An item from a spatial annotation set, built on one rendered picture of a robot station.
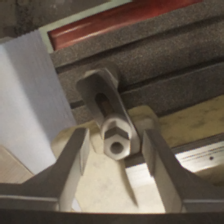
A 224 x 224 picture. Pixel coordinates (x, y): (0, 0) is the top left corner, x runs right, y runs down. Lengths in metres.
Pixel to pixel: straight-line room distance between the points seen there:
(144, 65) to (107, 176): 0.28
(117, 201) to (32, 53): 0.40
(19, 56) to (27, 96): 0.10
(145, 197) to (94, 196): 0.11
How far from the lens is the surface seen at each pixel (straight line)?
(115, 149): 0.16
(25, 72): 0.49
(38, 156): 0.55
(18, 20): 1.47
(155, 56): 0.43
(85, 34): 0.46
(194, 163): 0.23
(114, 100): 0.19
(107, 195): 0.33
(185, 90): 0.47
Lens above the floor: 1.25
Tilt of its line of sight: 73 degrees down
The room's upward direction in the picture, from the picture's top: 179 degrees counter-clockwise
